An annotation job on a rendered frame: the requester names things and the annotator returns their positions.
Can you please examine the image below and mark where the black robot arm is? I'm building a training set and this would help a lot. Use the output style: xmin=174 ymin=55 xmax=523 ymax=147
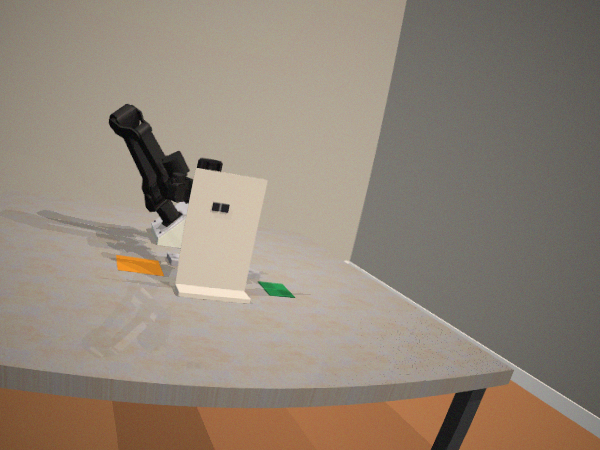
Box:
xmin=109 ymin=104 xmax=193 ymax=227

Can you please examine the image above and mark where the green flat square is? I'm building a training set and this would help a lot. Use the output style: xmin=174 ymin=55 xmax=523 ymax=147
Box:
xmin=258 ymin=281 xmax=295 ymax=298

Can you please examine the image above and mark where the beige panel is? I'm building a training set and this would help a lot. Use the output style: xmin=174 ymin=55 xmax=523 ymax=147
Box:
xmin=175 ymin=168 xmax=268 ymax=304

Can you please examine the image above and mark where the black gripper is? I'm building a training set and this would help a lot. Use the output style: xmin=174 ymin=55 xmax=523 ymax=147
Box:
xmin=189 ymin=158 xmax=223 ymax=199

